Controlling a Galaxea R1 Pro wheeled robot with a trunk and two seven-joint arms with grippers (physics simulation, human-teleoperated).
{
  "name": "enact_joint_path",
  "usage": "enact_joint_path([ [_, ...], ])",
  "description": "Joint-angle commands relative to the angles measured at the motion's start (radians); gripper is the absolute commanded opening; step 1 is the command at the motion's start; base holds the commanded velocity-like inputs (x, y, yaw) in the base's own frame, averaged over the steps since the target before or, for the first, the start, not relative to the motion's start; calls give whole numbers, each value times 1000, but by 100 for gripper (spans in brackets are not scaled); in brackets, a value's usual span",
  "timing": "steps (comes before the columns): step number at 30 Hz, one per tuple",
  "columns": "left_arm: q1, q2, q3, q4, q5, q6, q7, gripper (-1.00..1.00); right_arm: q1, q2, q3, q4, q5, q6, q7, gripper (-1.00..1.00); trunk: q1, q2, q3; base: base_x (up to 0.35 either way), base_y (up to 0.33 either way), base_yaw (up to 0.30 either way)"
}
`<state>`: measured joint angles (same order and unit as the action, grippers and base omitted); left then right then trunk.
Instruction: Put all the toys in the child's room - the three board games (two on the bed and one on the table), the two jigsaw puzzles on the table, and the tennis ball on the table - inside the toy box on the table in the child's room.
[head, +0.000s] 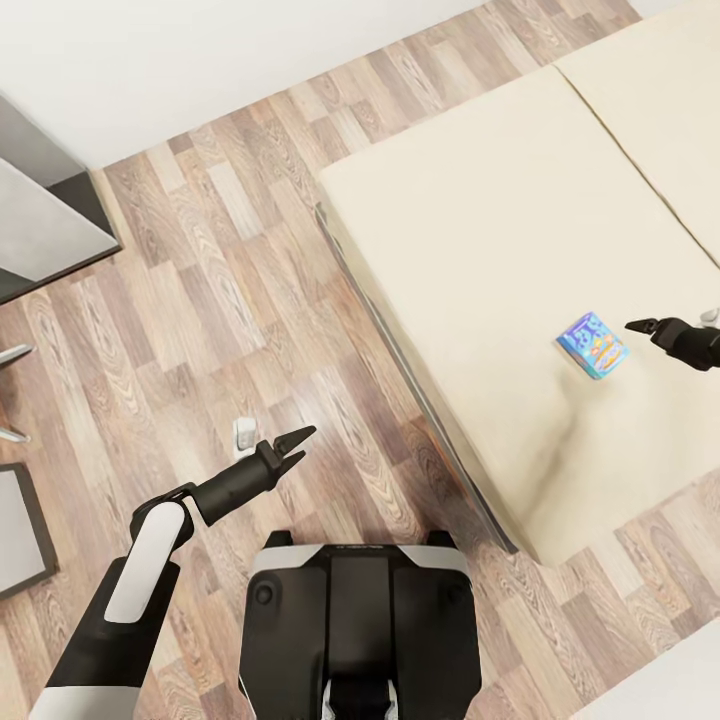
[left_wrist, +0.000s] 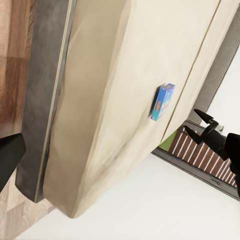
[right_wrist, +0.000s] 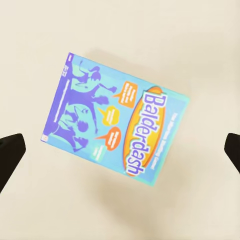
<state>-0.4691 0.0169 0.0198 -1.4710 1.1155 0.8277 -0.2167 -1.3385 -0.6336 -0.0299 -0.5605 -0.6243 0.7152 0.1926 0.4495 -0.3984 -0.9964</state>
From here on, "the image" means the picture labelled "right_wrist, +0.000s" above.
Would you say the board game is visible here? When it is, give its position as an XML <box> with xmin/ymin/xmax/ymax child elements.
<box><xmin>40</xmin><ymin>52</ymin><xmax>192</xmax><ymax>187</ymax></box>

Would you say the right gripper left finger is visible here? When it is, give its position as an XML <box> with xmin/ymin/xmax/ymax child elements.
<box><xmin>0</xmin><ymin>133</ymin><xmax>26</xmax><ymax>193</ymax></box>

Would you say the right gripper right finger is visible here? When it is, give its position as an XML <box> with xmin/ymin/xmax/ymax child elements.
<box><xmin>224</xmin><ymin>132</ymin><xmax>240</xmax><ymax>173</ymax></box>

